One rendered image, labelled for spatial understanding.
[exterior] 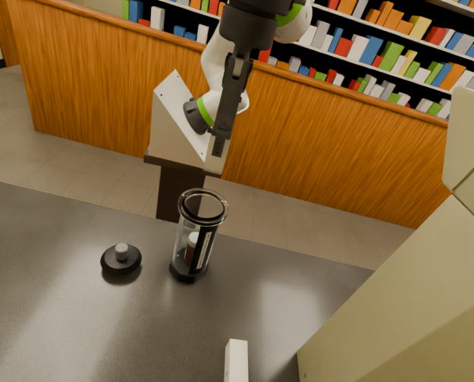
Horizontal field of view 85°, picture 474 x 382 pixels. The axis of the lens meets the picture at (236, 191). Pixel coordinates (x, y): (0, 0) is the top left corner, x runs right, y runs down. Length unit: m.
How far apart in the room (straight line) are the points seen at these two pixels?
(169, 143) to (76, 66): 1.75
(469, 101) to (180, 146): 0.85
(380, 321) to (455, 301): 0.12
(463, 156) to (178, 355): 0.57
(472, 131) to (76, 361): 0.70
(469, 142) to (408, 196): 2.78
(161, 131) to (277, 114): 1.49
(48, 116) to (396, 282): 2.94
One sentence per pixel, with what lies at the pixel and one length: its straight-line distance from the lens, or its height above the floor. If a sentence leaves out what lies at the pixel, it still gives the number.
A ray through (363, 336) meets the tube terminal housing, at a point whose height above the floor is 1.18.
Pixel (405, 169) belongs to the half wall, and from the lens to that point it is 2.96.
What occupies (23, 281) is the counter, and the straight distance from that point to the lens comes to 0.74.
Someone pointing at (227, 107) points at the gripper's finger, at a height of 1.41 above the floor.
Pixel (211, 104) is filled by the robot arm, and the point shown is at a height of 1.16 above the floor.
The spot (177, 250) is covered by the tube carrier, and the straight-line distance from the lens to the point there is 0.63.
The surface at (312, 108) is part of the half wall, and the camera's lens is 2.39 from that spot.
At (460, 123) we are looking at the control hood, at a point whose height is 1.47.
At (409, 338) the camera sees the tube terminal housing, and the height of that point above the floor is 1.26.
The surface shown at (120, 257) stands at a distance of 0.68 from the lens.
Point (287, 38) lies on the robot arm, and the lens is 0.79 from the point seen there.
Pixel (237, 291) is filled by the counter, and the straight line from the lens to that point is 0.71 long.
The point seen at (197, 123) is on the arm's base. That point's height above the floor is 1.08.
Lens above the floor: 1.53
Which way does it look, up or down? 36 degrees down
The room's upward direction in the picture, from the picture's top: 19 degrees clockwise
